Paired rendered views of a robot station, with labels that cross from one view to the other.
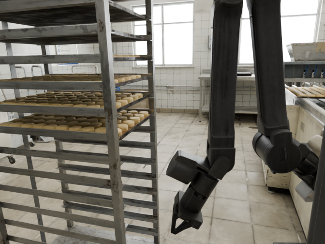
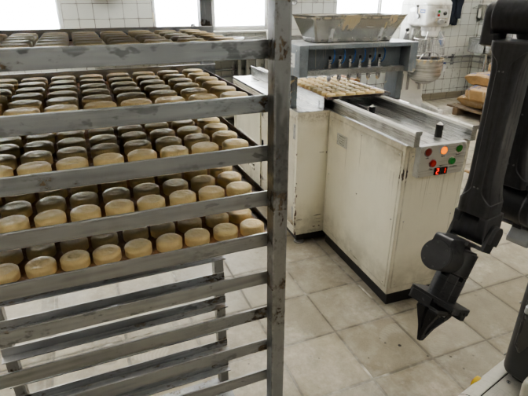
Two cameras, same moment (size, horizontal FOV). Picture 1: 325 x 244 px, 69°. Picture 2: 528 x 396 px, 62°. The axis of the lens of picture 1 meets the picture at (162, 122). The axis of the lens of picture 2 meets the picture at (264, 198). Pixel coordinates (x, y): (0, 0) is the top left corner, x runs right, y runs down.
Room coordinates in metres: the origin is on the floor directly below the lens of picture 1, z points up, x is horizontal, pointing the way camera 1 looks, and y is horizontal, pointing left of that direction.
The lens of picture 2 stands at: (0.19, 0.65, 1.40)
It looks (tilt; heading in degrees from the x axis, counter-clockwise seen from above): 24 degrees down; 322
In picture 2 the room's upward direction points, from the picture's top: straight up
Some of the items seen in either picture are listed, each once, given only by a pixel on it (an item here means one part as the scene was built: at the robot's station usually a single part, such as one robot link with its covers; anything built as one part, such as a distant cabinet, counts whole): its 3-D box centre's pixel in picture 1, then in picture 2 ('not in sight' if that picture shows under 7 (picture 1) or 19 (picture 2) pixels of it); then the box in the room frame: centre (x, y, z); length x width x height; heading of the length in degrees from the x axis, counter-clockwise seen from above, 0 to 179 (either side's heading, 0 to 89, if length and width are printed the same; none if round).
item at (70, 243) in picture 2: (50, 123); (75, 244); (1.00, 0.49, 0.96); 0.05 x 0.05 x 0.02
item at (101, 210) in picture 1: (107, 211); (130, 372); (1.26, 0.35, 0.33); 0.64 x 0.03 x 0.03; 74
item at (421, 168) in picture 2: not in sight; (439, 158); (1.14, -1.04, 0.77); 0.24 x 0.04 x 0.14; 72
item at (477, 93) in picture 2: not in sight; (497, 95); (2.70, -4.92, 0.32); 0.72 x 0.42 x 0.17; 168
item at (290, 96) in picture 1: (282, 90); (280, 84); (2.48, -1.27, 0.88); 1.28 x 0.01 x 0.07; 162
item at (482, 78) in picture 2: not in sight; (497, 78); (2.89, -5.22, 0.47); 0.72 x 0.42 x 0.17; 74
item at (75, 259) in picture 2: (39, 127); (75, 260); (0.94, 0.51, 0.96); 0.05 x 0.05 x 0.02
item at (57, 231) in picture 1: (60, 229); not in sight; (0.88, 0.46, 0.51); 0.64 x 0.03 x 0.03; 74
